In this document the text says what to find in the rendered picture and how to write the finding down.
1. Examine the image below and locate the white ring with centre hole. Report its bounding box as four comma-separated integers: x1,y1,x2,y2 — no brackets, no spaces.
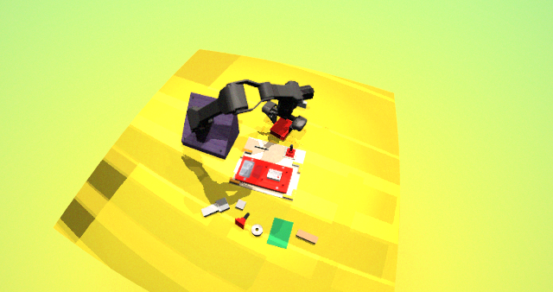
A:
251,224,263,237

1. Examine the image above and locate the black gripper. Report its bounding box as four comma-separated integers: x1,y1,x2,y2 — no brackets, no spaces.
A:
262,100,308,133

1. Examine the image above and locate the green flat square tile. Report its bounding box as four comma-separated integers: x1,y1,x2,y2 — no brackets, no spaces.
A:
266,217,294,249

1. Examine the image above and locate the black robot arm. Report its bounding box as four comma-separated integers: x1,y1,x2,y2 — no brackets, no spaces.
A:
187,79,315,133

